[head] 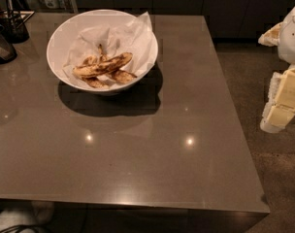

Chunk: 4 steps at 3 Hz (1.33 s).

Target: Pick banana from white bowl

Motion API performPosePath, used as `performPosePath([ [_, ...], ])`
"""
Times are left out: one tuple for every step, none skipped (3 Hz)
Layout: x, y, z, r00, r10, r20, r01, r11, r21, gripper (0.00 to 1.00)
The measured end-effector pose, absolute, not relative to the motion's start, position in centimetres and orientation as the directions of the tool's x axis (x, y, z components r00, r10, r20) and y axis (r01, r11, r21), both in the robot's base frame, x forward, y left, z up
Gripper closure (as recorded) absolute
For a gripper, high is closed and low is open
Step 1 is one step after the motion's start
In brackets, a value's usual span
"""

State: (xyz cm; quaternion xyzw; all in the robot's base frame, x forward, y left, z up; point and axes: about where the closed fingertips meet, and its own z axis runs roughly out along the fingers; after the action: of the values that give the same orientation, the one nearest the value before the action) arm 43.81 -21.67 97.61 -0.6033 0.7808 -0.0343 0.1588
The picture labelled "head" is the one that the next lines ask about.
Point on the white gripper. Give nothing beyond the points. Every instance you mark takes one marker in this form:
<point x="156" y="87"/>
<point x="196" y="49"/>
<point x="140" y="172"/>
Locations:
<point x="291" y="39"/>

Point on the large brown spotted banana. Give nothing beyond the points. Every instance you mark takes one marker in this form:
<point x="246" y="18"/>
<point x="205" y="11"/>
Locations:
<point x="103" y="67"/>

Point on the right lower brown banana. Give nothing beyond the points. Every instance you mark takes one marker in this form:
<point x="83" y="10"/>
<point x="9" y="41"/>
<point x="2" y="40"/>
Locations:
<point x="122" y="76"/>

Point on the left lower brown banana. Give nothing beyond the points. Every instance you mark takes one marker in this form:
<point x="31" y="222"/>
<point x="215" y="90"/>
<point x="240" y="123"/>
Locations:
<point x="94" y="82"/>

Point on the small back brown banana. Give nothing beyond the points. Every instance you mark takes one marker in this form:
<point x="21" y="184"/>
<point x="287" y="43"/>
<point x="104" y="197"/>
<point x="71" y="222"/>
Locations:
<point x="90" y="60"/>

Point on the white ceramic bowl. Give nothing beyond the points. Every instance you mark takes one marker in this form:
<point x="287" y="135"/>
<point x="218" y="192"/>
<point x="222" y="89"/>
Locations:
<point x="65" y="35"/>

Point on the white paper liner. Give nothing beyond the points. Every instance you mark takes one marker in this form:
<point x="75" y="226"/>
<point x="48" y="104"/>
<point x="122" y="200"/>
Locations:
<point x="110" y="38"/>

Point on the dark appliance at left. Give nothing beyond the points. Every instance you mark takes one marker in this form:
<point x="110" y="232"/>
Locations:
<point x="7" y="50"/>

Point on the white cloth under table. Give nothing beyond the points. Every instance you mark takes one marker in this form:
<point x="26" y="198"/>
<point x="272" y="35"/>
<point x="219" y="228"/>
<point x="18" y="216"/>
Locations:
<point x="25" y="217"/>

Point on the black wire utensil holder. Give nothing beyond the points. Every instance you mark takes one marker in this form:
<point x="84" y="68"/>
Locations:
<point x="15" y="30"/>

